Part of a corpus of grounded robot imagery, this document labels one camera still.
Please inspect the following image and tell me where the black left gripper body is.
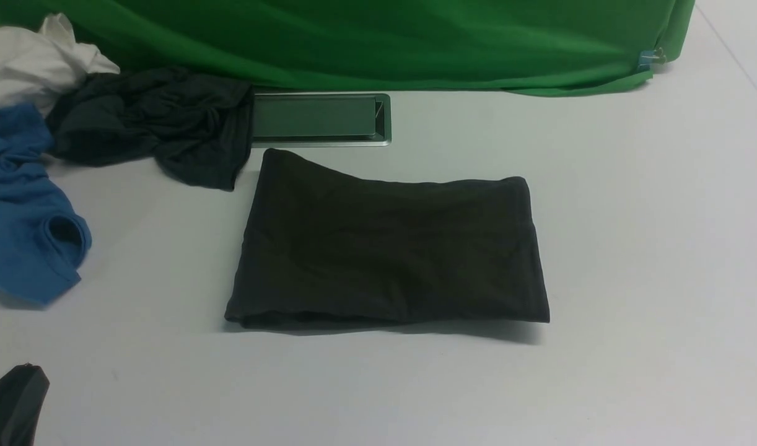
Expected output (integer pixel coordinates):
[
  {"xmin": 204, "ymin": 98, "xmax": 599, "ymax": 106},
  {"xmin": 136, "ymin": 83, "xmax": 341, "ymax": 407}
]
[{"xmin": 0, "ymin": 364, "xmax": 50, "ymax": 445}]

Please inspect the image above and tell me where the dark gray long-sleeve top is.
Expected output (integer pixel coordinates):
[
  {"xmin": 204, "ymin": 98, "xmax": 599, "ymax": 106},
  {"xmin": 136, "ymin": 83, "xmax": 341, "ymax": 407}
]
[{"xmin": 224, "ymin": 149, "xmax": 551, "ymax": 328}]

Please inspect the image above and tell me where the blue crumpled garment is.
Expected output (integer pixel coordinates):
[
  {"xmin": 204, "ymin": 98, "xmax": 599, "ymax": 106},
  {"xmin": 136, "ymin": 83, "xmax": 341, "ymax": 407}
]
[{"xmin": 0, "ymin": 103, "xmax": 92, "ymax": 307}]

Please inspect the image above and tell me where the dark teal crumpled garment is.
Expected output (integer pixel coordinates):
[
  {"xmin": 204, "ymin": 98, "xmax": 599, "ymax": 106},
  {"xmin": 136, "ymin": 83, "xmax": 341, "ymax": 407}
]
[{"xmin": 45, "ymin": 67, "xmax": 255, "ymax": 191}]

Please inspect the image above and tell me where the white crumpled garment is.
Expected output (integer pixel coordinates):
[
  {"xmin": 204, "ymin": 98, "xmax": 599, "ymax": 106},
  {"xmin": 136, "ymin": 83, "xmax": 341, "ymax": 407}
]
[{"xmin": 0, "ymin": 12, "xmax": 120, "ymax": 117}]

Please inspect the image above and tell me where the green backdrop cloth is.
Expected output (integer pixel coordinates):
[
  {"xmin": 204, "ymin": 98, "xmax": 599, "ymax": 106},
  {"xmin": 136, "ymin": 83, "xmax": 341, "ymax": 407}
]
[{"xmin": 0, "ymin": 1, "xmax": 695, "ymax": 98}]

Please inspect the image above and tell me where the blue binder clip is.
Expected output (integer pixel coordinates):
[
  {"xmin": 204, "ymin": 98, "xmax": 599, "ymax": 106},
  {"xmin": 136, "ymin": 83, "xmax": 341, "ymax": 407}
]
[{"xmin": 637, "ymin": 47, "xmax": 668, "ymax": 72}]

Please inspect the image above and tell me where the metal table cable hatch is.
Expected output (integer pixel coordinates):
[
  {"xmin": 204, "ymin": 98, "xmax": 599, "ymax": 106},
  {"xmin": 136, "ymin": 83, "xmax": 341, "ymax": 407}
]
[{"xmin": 252, "ymin": 93, "xmax": 392, "ymax": 149}]

